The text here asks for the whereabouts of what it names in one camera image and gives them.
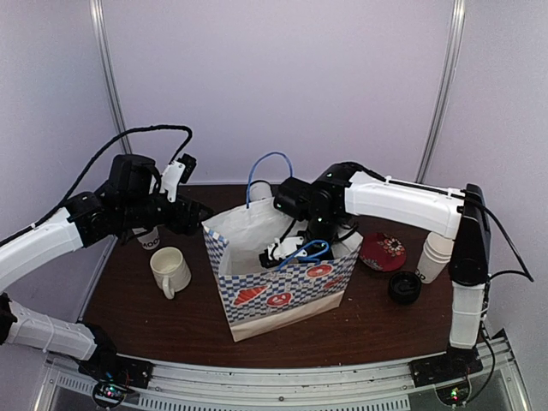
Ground blue checkered paper bag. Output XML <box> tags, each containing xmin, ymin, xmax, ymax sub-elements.
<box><xmin>202</xmin><ymin>194</ymin><xmax>362</xmax><ymax>342</ymax></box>

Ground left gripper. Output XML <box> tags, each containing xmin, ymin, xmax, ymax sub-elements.
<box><xmin>119</xmin><ymin>187</ymin><xmax>213</xmax><ymax>235</ymax></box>

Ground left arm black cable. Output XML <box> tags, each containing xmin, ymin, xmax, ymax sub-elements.
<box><xmin>29</xmin><ymin>124</ymin><xmax>194</xmax><ymax>232</ymax></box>

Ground paper cup holding straws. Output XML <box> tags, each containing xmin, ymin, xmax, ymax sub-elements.
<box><xmin>133</xmin><ymin>227</ymin><xmax>160</xmax><ymax>251</ymax></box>

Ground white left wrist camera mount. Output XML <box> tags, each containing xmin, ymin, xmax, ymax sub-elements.
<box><xmin>159</xmin><ymin>153</ymin><xmax>197</xmax><ymax>203</ymax></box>

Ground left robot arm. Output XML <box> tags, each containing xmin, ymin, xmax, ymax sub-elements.
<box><xmin>1</xmin><ymin>154</ymin><xmax>212</xmax><ymax>380</ymax></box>

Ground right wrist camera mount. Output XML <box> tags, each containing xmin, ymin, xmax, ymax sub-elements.
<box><xmin>259</xmin><ymin>236</ymin><xmax>304</xmax><ymax>269</ymax></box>

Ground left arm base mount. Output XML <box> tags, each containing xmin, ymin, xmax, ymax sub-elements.
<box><xmin>76</xmin><ymin>354</ymin><xmax>154</xmax><ymax>389</ymax></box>

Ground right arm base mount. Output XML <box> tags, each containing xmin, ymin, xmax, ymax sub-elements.
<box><xmin>409</xmin><ymin>353</ymin><xmax>483</xmax><ymax>388</ymax></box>

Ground red floral plate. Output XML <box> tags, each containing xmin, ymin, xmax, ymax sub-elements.
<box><xmin>359</xmin><ymin>232</ymin><xmax>407</xmax><ymax>272</ymax></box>

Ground stack of black lids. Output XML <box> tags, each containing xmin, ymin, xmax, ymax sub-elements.
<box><xmin>388</xmin><ymin>271</ymin><xmax>422</xmax><ymax>305</ymax></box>

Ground aluminium front rail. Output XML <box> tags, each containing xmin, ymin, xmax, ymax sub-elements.
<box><xmin>31</xmin><ymin>337</ymin><xmax>533</xmax><ymax>410</ymax></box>

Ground cream ceramic mug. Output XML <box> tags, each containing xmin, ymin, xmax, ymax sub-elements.
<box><xmin>149</xmin><ymin>247</ymin><xmax>192</xmax><ymax>300</ymax></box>

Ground stack of paper cups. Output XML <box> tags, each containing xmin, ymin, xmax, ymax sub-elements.
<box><xmin>415</xmin><ymin>232</ymin><xmax>454</xmax><ymax>284</ymax></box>

